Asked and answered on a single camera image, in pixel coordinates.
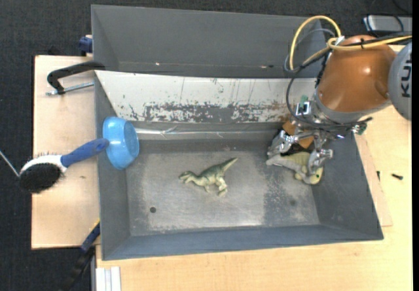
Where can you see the grey metal bin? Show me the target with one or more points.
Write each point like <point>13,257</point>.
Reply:
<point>203,208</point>

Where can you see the pale yellow toy dinosaur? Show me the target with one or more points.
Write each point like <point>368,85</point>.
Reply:
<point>294,160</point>

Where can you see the green toy dinosaur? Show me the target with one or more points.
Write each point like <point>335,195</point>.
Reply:
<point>211,176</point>

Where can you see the small black screw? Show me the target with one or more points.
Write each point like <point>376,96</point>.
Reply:
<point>397,177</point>

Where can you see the orange-brown toy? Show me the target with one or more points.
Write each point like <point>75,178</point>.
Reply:
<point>307,143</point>

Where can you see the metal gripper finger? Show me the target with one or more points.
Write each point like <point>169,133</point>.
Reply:
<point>281,145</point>
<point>319,155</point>

